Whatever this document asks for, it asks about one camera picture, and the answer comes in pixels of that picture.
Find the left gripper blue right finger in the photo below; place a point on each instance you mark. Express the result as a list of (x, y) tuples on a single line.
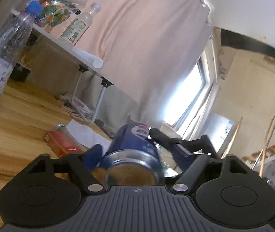
[(182, 157)]

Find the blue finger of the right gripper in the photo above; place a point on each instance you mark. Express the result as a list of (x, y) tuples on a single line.
[(162, 139)]

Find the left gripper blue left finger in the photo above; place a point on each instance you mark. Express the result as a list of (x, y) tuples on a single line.
[(92, 157)]

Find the blue Pepsi can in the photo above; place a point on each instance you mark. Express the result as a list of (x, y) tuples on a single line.
[(133, 158)]

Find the white paper sheet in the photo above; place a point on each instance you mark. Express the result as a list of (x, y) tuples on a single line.
[(86, 136)]

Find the red cigarette box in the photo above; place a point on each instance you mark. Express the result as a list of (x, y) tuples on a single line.
[(61, 144)]

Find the silver lighter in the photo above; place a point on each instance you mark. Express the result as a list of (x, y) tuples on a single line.
[(63, 129)]

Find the white paper roll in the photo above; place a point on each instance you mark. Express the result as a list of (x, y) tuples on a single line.
[(89, 58)]

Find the white folding table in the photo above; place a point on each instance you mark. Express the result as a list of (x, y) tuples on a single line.
[(83, 67)]

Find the pink curtain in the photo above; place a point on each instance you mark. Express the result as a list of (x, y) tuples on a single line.
[(148, 48)]

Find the black tray under table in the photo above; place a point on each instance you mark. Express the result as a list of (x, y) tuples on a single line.
[(19, 73)]

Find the white drink bottle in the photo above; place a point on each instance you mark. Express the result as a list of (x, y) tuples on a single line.
[(79, 25)]

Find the clear water bottle blue cap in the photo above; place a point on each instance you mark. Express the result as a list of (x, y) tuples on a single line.
[(13, 38)]

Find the bag of oranges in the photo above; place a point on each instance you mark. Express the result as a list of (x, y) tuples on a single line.
[(56, 12)]

